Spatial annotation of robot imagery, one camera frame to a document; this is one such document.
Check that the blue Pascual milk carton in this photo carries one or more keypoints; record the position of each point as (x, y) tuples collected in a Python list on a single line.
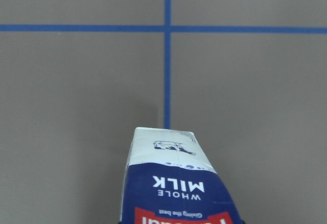
[(168, 179)]

